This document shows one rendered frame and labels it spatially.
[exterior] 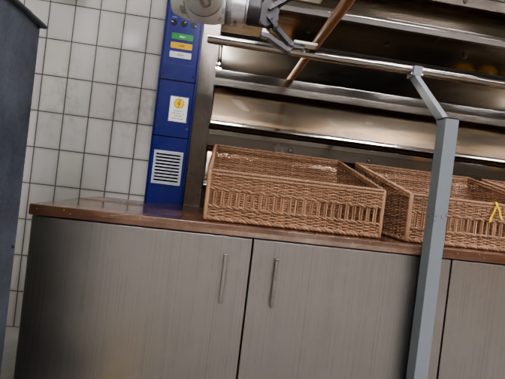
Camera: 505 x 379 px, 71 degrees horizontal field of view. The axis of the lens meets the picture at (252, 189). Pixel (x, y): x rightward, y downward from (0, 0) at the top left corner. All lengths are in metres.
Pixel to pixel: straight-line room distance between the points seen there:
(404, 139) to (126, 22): 1.31
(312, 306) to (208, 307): 0.30
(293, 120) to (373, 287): 0.80
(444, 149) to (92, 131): 1.31
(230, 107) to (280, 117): 0.22
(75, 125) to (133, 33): 0.46
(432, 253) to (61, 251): 1.02
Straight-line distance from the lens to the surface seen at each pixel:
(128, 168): 1.59
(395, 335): 1.21
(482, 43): 1.87
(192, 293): 1.04
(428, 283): 1.14
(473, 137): 1.96
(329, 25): 1.14
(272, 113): 1.59
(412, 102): 1.81
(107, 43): 1.71
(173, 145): 1.53
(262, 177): 1.05
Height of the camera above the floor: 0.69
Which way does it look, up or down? level
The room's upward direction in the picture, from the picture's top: 7 degrees clockwise
